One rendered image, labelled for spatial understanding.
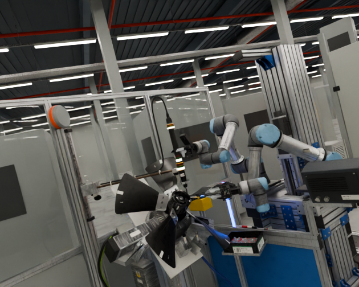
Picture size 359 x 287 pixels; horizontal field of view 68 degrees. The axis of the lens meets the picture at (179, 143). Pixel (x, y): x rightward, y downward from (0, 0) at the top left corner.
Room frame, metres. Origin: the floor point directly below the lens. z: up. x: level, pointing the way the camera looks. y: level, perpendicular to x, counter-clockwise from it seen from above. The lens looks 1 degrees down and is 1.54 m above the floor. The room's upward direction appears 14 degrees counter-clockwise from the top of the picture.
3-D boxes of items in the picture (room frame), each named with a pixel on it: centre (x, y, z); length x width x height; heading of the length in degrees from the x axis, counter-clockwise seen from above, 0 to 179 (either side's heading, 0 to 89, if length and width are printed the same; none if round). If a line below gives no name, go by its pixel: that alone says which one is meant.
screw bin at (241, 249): (1.59, -0.23, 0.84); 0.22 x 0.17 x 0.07; 57
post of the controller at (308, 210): (1.44, -0.60, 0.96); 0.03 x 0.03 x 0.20; 42
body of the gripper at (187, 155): (1.69, -0.05, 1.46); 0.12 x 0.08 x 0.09; 142
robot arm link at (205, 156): (1.80, -0.16, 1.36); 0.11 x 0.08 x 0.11; 52
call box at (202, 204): (2.05, -0.04, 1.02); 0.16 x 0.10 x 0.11; 42
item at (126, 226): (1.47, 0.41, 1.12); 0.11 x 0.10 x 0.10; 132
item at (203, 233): (1.64, 0.01, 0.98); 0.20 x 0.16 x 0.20; 42
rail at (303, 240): (1.76, -0.31, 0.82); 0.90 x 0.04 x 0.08; 42
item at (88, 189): (1.73, 0.64, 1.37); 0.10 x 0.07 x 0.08; 77
